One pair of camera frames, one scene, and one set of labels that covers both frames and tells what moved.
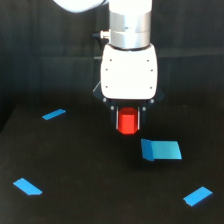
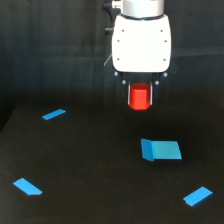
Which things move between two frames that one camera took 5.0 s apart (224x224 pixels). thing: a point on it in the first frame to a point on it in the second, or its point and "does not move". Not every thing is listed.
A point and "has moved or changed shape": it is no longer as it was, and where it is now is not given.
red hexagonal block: x=128 y=120 has moved or changed shape
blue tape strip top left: x=53 y=114 does not move
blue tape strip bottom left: x=27 y=187 does not move
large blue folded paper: x=160 y=149 does not move
